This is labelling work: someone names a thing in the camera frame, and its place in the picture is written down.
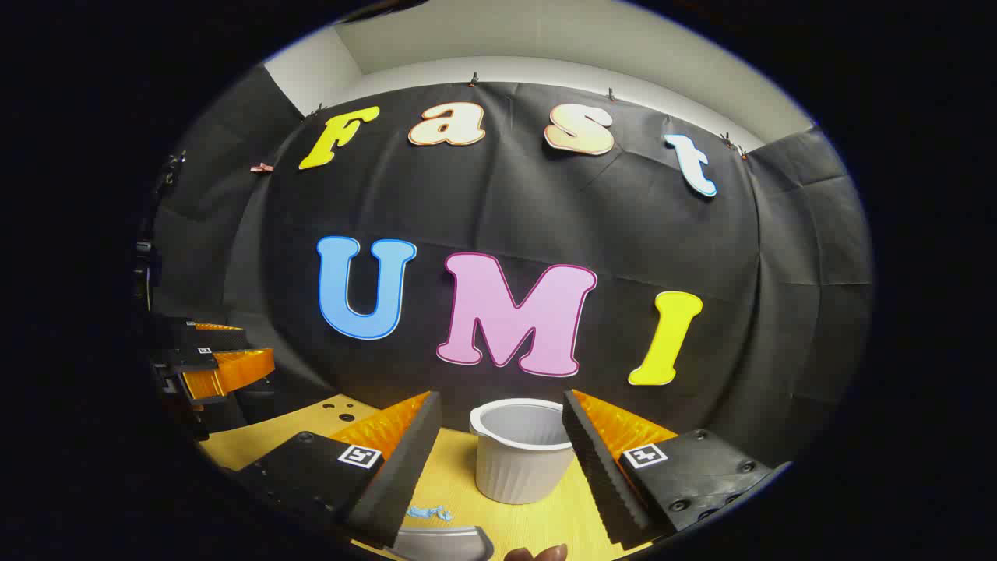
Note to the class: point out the grey plastic dustpan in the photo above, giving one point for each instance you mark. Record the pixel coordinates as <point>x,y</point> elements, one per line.
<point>444,544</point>

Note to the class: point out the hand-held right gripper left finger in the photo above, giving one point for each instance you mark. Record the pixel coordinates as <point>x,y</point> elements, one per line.
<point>405,475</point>

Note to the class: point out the black backdrop cloth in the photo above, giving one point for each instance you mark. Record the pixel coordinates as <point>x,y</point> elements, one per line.
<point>498,218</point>

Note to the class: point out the white ribbed garbage bin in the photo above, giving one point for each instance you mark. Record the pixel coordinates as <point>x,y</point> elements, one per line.
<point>518,460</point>

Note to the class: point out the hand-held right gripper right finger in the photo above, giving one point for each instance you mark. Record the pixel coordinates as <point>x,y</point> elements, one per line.
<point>600,475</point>

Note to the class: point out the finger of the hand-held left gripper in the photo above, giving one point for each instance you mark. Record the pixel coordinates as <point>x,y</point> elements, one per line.
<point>234,372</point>
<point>195,336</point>

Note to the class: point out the blue paper scrap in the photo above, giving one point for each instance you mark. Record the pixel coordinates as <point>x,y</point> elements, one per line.
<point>430,513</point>

